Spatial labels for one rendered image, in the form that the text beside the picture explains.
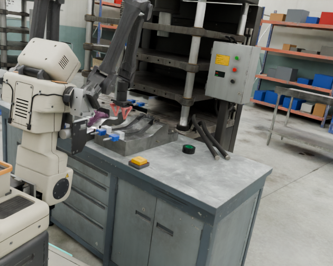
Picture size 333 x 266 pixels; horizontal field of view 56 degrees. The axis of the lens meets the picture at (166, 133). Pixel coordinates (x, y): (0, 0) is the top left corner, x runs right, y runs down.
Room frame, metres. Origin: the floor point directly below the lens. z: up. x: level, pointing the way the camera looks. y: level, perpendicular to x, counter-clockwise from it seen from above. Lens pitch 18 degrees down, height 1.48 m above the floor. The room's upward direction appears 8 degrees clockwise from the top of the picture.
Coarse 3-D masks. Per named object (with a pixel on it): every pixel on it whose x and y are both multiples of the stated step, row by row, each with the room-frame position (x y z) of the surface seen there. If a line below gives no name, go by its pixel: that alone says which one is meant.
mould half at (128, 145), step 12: (132, 120) 1.97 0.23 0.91; (144, 120) 1.95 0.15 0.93; (108, 132) 1.73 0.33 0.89; (144, 132) 1.83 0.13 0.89; (156, 132) 1.83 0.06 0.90; (168, 132) 1.98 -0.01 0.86; (108, 144) 1.70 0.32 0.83; (120, 144) 1.64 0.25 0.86; (132, 144) 1.66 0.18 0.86; (144, 144) 1.75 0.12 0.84; (156, 144) 1.84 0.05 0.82
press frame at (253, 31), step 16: (176, 16) 3.42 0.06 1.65; (192, 16) 3.30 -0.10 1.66; (208, 16) 3.20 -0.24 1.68; (224, 16) 3.10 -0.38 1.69; (256, 16) 2.94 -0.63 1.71; (144, 32) 3.65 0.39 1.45; (224, 32) 3.16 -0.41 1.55; (256, 32) 2.99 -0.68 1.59; (160, 48) 3.59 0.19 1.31; (176, 48) 3.47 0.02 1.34; (208, 48) 3.24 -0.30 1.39; (144, 64) 3.62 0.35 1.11; (240, 112) 3.01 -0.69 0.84
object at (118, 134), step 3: (114, 132) 1.69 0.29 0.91; (117, 132) 1.67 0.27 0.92; (120, 132) 1.68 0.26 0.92; (123, 132) 1.68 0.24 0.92; (111, 135) 1.65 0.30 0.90; (114, 135) 1.66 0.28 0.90; (117, 135) 1.66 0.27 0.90; (120, 135) 1.66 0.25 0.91; (123, 135) 1.68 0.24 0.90; (105, 138) 1.61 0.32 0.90; (108, 138) 1.62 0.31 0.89; (111, 138) 1.63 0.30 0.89; (114, 138) 1.63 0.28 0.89; (117, 138) 1.65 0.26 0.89
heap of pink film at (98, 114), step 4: (96, 112) 2.08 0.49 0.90; (100, 112) 2.01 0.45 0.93; (104, 112) 2.11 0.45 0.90; (92, 116) 1.96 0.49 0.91; (96, 116) 1.96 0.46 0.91; (100, 116) 1.99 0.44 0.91; (104, 116) 2.02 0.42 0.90; (92, 120) 1.92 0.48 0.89; (96, 120) 1.93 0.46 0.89; (88, 124) 1.91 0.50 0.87; (92, 124) 1.91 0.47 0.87
